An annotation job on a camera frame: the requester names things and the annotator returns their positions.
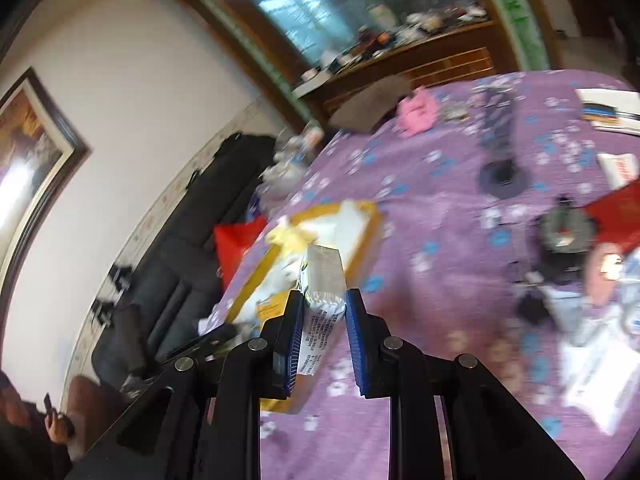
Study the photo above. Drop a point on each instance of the framed wall picture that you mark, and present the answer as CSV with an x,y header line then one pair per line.
x,y
30,170

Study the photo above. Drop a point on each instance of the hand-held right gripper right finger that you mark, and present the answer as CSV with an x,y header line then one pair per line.
x,y
356,345

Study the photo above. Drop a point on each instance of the clear plastic bottles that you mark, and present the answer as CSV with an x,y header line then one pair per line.
x,y
295,160

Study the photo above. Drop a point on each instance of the black square adapter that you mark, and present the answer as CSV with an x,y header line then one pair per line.
x,y
532,309

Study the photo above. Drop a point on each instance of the clear bag of small parts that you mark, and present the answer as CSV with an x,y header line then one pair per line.
x,y
454,111

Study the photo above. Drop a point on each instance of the stack of booklets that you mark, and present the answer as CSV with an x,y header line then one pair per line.
x,y
610,110

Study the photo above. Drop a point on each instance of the white foam piece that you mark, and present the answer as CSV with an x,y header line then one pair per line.
x,y
345,225

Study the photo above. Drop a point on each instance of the cardboard box with yellow tape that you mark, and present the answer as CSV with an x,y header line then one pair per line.
x,y
366,240

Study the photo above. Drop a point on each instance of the wooden sideboard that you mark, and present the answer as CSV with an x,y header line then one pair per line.
x,y
440,60

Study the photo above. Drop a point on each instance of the purple floral tablecloth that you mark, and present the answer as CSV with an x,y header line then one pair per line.
x,y
450,260

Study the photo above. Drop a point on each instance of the white printed packet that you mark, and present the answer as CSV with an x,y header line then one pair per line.
x,y
322,280

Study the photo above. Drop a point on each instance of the yellow fluffy towel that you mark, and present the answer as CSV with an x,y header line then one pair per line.
x,y
285,237

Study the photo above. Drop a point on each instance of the red envelope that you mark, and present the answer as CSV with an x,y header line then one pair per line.
x,y
615,220

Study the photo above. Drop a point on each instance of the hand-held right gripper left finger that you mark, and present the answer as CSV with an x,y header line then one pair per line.
x,y
295,340

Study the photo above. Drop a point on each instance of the pink round item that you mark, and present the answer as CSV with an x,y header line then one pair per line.
x,y
605,267

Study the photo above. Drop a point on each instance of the black electric motor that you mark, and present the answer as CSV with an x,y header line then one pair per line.
x,y
565,232

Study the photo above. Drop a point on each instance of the pink cloth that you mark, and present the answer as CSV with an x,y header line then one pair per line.
x,y
417,110

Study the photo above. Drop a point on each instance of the black sofa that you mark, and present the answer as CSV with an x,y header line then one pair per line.
x,y
200,210

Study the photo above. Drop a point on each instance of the red bag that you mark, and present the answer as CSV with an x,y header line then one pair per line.
x,y
237,250

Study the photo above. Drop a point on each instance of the white paper sheet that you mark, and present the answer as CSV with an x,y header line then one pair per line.
x,y
600,380

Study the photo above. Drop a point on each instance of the large wall mirror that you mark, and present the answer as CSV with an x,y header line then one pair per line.
x,y
340,5

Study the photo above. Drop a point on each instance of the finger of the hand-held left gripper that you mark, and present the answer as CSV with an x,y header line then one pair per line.
x,y
205,342

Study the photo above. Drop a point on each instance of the white packet with red print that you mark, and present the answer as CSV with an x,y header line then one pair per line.
x,y
620,169

